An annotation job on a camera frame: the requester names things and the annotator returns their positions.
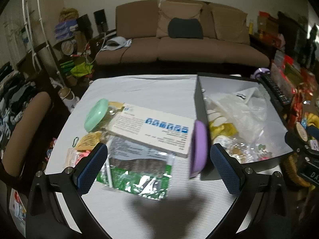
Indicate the brown sofa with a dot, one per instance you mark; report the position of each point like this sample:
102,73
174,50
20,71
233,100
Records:
199,49

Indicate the purple headphones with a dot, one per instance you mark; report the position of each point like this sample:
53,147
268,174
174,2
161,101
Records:
260,71

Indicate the yellow packet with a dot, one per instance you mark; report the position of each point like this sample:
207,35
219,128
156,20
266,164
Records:
221,129

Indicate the clear plastic bag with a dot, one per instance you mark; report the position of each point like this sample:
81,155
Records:
244,109

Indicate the flat white carton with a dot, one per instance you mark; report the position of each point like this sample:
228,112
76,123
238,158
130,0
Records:
154,129

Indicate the brown chair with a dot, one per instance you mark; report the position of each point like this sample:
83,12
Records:
25,129

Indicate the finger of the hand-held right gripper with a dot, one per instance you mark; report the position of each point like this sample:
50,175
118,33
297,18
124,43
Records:
294,141

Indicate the round metal tin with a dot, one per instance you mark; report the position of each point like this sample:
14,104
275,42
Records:
66,47

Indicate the lime green bag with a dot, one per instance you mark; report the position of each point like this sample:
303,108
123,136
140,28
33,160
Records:
79,68

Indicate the black speaker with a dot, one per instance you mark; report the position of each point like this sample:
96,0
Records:
84,23
101,17

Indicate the black remote control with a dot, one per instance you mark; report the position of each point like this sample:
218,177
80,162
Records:
275,88

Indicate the black storage box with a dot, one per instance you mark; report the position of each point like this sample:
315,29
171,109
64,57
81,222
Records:
199,97

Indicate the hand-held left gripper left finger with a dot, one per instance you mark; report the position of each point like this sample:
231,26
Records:
92,169

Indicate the purple plate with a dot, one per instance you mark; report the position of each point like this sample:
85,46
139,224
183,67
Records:
199,149

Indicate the shelf of red packages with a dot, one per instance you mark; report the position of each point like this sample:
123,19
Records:
268,27

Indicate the pile of clothes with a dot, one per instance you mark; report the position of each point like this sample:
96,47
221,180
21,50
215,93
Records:
8,104

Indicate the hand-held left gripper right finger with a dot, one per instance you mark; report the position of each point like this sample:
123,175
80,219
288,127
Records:
225,171

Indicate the dark cushion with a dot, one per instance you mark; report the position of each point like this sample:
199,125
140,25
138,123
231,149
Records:
185,28

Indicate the stack of blue boxes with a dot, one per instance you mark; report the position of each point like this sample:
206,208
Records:
63,28

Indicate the tan pillow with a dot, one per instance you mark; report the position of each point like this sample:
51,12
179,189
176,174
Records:
169,12

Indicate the green foil packet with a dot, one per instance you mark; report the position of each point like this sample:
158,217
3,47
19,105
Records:
139,176

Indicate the white cap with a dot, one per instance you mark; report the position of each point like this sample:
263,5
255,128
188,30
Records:
116,42

